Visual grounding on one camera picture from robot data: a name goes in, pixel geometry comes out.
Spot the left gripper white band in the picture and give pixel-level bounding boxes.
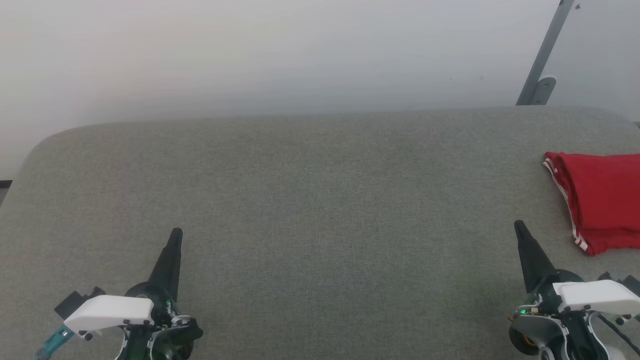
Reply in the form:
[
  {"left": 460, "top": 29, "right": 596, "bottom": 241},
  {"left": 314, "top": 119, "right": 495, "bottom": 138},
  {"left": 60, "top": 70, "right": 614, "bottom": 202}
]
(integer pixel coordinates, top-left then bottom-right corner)
[{"left": 63, "top": 227, "right": 184, "bottom": 342}]

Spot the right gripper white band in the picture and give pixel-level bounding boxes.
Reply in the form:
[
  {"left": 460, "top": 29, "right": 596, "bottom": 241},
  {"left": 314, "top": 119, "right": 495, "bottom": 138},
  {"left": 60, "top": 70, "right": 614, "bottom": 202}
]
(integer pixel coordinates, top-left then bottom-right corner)
[{"left": 513, "top": 219, "right": 640, "bottom": 322}]

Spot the red and white sports jersey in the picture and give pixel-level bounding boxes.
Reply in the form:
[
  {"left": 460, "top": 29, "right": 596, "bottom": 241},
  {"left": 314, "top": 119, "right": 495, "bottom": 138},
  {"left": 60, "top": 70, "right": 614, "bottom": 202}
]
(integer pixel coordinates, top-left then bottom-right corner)
[{"left": 542, "top": 151, "right": 640, "bottom": 257}]

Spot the grey fabric sofa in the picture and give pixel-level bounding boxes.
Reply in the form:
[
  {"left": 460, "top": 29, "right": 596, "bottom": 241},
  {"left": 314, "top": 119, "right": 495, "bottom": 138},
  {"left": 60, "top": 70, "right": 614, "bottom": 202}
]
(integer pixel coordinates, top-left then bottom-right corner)
[{"left": 0, "top": 106, "right": 640, "bottom": 360}]

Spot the grey metal pole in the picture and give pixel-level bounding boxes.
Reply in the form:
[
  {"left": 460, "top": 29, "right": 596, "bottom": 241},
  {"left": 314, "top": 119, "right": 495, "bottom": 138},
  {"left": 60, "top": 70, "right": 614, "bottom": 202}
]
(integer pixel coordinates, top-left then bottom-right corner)
[{"left": 515, "top": 0, "right": 577, "bottom": 106}]

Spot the thin black cable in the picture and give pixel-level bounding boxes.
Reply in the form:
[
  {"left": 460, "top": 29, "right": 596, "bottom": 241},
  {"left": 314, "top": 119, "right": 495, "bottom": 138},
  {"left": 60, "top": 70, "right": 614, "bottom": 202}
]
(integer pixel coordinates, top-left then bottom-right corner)
[{"left": 597, "top": 315, "right": 640, "bottom": 353}]

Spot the black cable with teal plug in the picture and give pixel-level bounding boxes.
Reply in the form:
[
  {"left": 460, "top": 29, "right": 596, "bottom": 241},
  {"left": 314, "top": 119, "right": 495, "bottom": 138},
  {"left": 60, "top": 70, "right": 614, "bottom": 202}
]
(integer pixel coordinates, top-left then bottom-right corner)
[{"left": 35, "top": 325, "right": 77, "bottom": 360}]

